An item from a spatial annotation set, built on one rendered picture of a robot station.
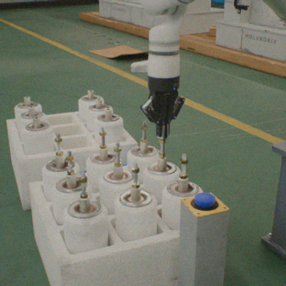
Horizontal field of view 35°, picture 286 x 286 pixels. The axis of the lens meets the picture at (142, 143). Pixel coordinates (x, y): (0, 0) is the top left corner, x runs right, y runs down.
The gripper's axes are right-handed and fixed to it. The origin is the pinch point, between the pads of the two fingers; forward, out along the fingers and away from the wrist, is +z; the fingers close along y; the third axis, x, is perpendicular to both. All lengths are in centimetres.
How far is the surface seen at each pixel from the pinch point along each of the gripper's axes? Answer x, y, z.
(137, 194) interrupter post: -8.7, -15.0, 9.0
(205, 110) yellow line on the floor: 76, 99, 35
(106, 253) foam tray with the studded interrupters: -11.7, -26.0, 17.8
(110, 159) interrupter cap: 12.9, -7.1, 10.3
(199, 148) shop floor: 43, 60, 35
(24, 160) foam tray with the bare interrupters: 42.9, -18.1, 17.9
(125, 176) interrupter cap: 2.2, -10.0, 10.4
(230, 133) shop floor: 46, 83, 35
